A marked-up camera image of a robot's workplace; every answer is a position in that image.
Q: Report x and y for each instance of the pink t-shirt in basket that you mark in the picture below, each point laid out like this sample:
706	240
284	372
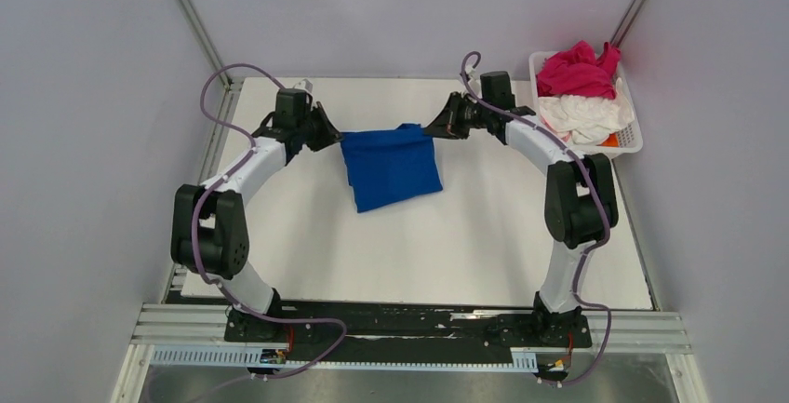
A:
580	72

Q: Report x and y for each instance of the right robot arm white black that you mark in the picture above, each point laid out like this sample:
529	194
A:
580	207

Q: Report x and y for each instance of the orange garment in basket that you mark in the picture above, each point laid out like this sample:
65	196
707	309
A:
611	141

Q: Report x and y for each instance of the white slotted cable duct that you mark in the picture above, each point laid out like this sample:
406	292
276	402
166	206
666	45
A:
261	358

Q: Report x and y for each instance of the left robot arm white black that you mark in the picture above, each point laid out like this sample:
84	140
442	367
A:
210	236

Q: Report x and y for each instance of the white t-shirt in basket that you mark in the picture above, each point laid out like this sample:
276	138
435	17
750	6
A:
586	121

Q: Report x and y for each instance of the aluminium front frame rail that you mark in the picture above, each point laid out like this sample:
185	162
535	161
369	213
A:
202	324

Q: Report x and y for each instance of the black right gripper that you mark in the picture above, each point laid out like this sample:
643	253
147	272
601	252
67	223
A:
448	123

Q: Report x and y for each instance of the blue printed t-shirt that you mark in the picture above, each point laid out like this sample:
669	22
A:
389	166

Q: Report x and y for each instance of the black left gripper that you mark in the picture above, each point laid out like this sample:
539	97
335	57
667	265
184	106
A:
328	134

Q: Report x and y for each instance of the aluminium frame rail left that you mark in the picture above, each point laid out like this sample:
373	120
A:
201	35

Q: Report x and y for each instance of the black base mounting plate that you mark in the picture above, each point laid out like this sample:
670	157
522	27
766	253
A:
398	332

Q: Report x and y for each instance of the white plastic laundry basket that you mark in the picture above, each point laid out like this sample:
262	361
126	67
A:
630	139

